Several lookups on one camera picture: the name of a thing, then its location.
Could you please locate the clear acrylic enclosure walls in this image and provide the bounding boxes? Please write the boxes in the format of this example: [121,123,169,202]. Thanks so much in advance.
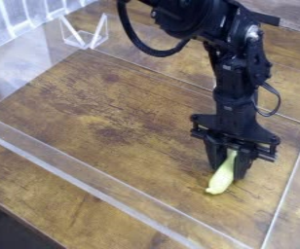
[0,7,300,249]

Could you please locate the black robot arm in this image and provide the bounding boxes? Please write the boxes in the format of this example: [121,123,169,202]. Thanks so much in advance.
[139,0,280,180]

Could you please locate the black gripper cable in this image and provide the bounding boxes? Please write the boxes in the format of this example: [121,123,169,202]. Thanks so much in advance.
[115,0,282,119]

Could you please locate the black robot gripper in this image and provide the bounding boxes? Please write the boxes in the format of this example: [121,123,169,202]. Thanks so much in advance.
[190,101,280,180]

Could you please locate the black bar on table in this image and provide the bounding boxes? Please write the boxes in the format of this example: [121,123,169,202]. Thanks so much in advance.
[253,12,280,26]

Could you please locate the green handled spoon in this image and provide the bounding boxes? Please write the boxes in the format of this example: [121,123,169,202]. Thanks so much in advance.
[206,151,237,195]

